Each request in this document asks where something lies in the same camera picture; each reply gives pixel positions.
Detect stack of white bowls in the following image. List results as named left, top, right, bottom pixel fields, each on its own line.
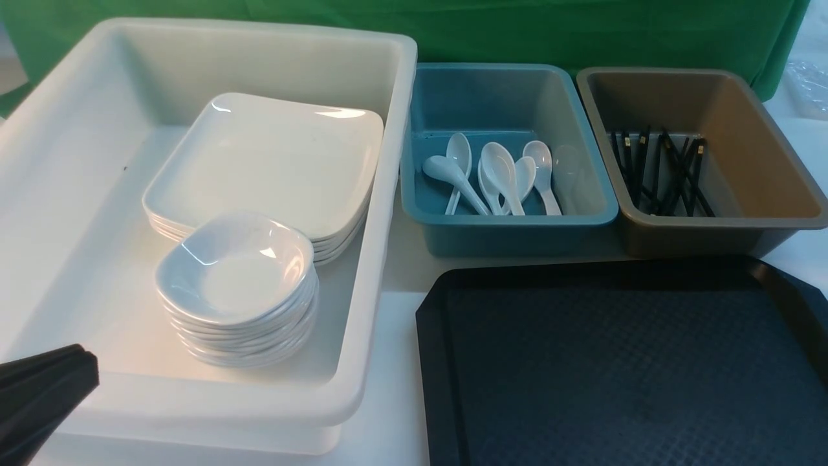
left=168, top=288, right=320, bottom=368

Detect black serving tray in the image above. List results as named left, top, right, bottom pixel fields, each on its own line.
left=416, top=256, right=827, bottom=465

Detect teal plastic bin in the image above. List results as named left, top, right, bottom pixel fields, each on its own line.
left=400, top=63, right=618, bottom=258

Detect stack of white plates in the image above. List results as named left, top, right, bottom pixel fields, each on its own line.
left=145, top=204, right=369, bottom=265

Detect white bowl tray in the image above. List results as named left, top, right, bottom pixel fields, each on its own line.
left=155, top=210, right=314, bottom=327

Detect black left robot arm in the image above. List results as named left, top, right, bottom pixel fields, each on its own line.
left=1, top=343, right=100, bottom=465

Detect large white plastic tub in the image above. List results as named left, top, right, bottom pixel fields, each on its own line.
left=2, top=17, right=417, bottom=465

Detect green cloth backdrop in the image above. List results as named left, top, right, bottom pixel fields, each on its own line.
left=2, top=1, right=809, bottom=117

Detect large white rectangular plate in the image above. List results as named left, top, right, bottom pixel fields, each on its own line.
left=142, top=93, right=384, bottom=241

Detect black chopsticks in bin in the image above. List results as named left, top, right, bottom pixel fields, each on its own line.
left=608, top=127, right=715, bottom=217

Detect clear plastic bag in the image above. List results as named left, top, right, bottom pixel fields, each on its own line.
left=783, top=61, right=827, bottom=121

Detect brown plastic bin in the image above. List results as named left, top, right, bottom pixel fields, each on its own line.
left=576, top=67, right=826, bottom=259

